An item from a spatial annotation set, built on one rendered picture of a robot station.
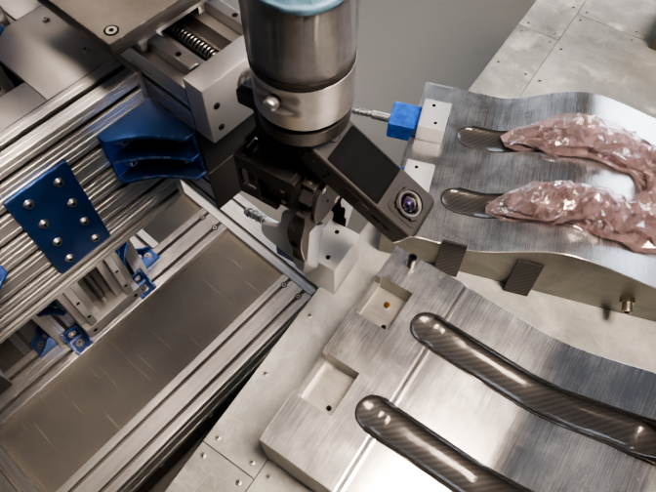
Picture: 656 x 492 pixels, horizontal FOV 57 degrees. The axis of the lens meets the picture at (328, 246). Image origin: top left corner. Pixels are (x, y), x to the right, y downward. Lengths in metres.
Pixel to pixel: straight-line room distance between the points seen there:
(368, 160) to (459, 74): 1.72
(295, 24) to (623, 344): 0.58
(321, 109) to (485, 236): 0.38
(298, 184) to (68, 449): 1.01
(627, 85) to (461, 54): 1.25
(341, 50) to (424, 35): 1.92
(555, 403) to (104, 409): 0.99
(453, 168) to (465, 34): 1.56
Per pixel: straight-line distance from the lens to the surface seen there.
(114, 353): 1.43
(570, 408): 0.66
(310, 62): 0.39
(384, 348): 0.63
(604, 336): 0.81
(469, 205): 0.78
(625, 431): 0.64
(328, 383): 0.65
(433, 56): 2.24
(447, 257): 0.75
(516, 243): 0.74
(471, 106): 0.88
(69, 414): 1.42
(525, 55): 1.06
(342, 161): 0.46
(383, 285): 0.69
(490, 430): 0.63
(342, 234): 0.61
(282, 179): 0.49
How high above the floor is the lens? 1.48
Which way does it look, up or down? 60 degrees down
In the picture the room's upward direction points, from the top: straight up
